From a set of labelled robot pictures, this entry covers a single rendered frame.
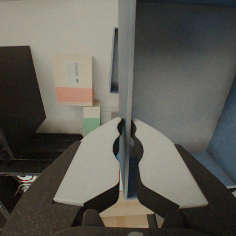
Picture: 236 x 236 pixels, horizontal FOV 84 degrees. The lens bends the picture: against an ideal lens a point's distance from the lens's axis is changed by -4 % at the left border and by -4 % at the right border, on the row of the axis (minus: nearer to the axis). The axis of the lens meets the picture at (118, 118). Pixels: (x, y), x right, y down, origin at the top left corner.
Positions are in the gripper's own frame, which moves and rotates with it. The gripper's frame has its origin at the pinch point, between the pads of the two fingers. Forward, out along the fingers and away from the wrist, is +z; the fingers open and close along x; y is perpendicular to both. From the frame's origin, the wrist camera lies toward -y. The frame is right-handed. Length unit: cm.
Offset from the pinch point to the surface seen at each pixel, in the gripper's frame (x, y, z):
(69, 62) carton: -16.2, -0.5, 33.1
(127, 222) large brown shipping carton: 6, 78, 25
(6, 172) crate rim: -35.0, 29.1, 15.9
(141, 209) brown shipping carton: 13, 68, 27
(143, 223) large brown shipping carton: 15, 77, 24
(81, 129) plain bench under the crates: -17, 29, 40
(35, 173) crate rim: -26.1, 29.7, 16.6
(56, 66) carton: -20.2, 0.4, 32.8
